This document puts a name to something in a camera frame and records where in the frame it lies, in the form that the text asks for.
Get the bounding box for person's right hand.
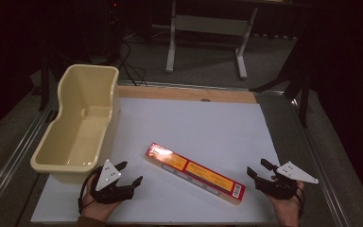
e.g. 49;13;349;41
264;180;305;227

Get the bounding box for black floor cables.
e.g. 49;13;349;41
116;39;149;88

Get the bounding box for aluminium frame rail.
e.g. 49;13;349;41
290;97;352;227
117;79;285;96
0;91;61;218

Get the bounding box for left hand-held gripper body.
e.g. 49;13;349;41
89;159;136;205

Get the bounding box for long red orange box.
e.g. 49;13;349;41
145;142;247;206

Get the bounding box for cream plastic tub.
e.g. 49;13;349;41
29;63;121;184

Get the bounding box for person's left hand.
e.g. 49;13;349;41
80;174;125;223

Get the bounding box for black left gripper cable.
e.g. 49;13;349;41
78;166;103;216

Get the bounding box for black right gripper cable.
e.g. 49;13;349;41
295;183;306;219

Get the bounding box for white metal stand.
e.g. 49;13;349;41
164;0;260;80

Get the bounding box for black tripod stand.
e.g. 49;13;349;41
250;29;314;129

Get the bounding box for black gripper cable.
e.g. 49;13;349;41
295;183;306;219
78;166;103;216

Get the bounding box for white table sheet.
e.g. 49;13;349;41
30;96;281;225

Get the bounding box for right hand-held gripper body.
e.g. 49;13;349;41
254;160;320;201

